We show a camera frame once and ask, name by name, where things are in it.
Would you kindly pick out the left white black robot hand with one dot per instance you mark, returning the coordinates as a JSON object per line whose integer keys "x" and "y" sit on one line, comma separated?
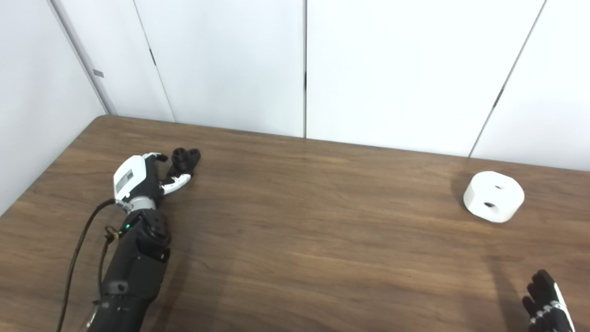
{"x": 131, "y": 177}

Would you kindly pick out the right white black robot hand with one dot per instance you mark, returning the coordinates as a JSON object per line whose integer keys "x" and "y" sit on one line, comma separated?
{"x": 548, "y": 309}

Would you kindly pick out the small grey wall tag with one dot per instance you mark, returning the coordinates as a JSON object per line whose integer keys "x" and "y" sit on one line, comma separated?
{"x": 98, "y": 73}

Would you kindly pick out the round white piece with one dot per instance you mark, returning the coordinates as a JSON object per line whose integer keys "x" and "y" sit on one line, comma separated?
{"x": 493, "y": 196}

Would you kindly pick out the black flanged holder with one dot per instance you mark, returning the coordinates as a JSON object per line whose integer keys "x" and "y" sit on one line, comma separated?
{"x": 186, "y": 159}

